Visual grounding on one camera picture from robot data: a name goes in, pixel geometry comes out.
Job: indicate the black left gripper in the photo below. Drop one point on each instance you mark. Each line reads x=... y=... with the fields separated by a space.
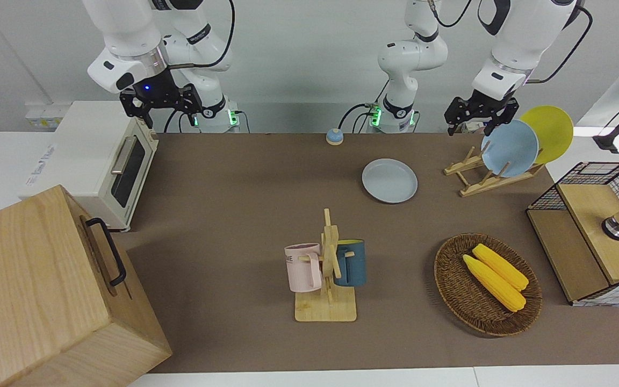
x=480 y=106

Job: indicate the yellow plate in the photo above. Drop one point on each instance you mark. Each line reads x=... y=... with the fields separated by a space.
x=554 y=129

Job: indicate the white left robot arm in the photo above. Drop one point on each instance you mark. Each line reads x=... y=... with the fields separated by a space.
x=411 y=54

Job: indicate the yellow corn cob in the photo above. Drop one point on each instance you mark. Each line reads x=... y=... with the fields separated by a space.
x=503 y=267
x=495 y=285

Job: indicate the wooden rack base board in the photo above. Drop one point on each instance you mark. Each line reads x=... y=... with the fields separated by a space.
x=567 y=252

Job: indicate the brown table mat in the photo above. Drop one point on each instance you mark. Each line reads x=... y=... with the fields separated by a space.
x=234 y=215

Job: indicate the white toaster oven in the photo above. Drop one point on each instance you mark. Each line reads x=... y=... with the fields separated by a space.
x=86 y=140

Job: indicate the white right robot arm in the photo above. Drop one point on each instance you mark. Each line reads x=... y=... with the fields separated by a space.
x=127 y=32

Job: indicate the wooden rack shelf board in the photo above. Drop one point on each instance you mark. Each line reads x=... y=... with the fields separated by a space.
x=589 y=207

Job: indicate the large wooden box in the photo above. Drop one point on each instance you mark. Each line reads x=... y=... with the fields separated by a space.
x=30 y=290

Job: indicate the pink mug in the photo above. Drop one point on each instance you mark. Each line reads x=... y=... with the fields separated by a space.
x=303 y=269

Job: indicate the brown wicker basket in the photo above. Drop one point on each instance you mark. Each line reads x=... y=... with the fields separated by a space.
x=460 y=290

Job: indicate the dark blue mug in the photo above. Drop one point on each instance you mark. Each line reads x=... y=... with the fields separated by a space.
x=353 y=263

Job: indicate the light blue plate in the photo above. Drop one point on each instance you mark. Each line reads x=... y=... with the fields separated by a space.
x=509 y=148

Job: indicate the blue dome call bell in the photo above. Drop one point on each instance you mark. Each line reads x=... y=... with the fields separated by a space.
x=334 y=136

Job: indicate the wooden plate rack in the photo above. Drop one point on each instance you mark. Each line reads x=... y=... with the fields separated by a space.
x=481 y=185

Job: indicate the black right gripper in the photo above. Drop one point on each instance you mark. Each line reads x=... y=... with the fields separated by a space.
x=160 y=92

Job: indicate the gray plate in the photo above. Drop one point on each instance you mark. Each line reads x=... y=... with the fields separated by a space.
x=389 y=180

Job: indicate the wooden mug tree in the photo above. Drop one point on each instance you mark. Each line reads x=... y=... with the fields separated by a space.
x=326 y=309

